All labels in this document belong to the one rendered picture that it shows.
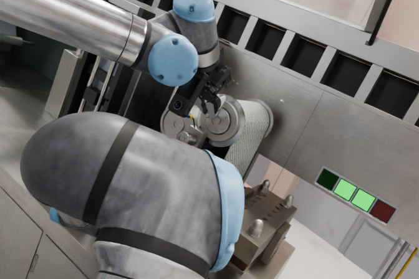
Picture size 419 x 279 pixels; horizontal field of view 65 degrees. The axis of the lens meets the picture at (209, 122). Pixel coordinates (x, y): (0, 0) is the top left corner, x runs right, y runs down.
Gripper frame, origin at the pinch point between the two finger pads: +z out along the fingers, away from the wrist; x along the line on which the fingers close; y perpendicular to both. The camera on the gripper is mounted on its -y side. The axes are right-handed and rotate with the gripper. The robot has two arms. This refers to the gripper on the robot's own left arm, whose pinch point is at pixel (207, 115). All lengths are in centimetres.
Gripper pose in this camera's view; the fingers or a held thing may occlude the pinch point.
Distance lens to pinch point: 88.9
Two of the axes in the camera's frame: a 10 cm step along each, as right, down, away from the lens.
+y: 6.1, -6.9, 3.9
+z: 1.1, 5.6, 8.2
